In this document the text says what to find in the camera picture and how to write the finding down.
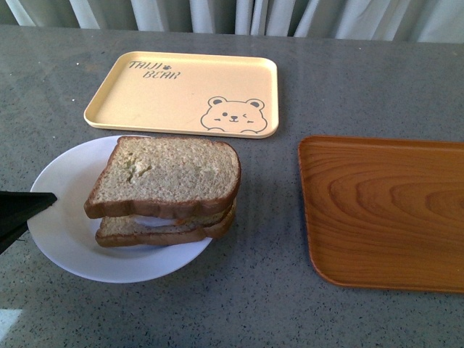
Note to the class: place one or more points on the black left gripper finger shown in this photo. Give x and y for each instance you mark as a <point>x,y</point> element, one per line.
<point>16,209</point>

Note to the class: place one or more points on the white round plate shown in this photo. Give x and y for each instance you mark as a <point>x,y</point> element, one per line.
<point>65,234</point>

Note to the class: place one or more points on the bread slice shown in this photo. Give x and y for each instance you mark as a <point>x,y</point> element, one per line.
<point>120,232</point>
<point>165,178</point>

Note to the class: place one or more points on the sandwich filling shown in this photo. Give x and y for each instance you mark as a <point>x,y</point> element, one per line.
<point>153,222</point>

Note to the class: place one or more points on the yellow bear tray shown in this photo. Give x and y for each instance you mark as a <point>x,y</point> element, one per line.
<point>198,94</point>

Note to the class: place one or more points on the brown wooden tray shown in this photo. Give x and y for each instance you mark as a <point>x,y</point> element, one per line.
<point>384,213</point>

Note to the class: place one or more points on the grey curtain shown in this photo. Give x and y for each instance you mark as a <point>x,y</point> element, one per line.
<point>413,21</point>

